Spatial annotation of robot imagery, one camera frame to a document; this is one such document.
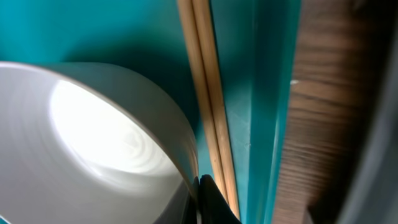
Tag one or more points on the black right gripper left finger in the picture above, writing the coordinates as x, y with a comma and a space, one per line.
192, 210

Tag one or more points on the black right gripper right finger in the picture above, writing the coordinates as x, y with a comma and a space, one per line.
213, 207

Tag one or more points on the grey bowl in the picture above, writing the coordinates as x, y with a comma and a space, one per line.
92, 143

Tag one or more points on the wooden chopstick right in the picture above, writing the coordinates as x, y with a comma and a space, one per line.
207, 40

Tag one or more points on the wooden chopstick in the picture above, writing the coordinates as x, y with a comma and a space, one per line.
207, 40
187, 19

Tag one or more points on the grey dish rack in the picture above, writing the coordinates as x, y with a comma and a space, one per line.
372, 197

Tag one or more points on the wooden chopstick left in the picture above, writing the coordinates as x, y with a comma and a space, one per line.
187, 19

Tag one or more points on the teal serving tray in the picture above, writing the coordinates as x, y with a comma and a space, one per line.
255, 41

